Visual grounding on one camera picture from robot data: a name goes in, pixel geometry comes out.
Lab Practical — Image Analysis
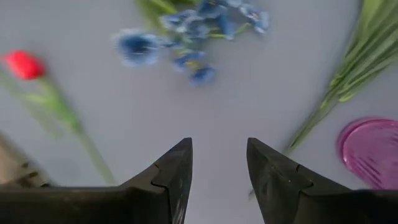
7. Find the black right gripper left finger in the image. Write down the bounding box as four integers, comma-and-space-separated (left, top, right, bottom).
0, 137, 194, 224

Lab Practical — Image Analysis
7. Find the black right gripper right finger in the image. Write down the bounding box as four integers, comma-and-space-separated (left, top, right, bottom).
246, 137, 398, 224

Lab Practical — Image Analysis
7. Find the pink ribbed glass vase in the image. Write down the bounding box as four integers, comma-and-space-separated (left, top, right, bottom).
336, 116, 398, 190

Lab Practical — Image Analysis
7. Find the blue flower bunch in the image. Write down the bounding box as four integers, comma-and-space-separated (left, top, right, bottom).
281, 0, 398, 156
111, 0, 271, 88

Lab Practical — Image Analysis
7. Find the blue-grey table mat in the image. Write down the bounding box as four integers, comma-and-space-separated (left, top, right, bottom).
0, 0, 398, 224

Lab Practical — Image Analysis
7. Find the red tulip with green leaf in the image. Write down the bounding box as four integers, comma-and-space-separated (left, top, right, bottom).
0, 49, 118, 187

